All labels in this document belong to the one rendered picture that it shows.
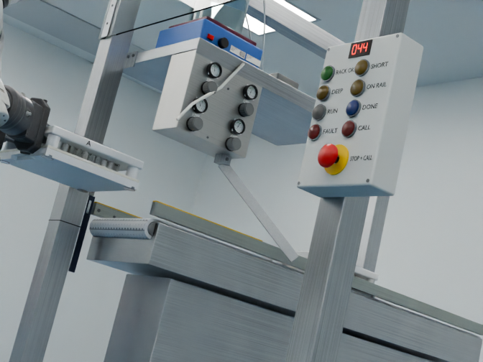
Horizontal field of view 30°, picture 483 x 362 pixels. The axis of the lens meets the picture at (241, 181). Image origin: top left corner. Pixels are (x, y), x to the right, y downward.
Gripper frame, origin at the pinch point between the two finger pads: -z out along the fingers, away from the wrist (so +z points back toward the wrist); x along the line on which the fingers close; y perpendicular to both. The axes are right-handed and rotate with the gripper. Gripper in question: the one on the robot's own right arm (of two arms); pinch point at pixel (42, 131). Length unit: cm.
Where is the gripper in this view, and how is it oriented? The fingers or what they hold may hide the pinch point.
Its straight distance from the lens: 204.8
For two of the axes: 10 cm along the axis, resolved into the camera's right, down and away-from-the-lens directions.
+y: 9.3, 1.3, -3.4
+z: -2.9, -2.6, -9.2
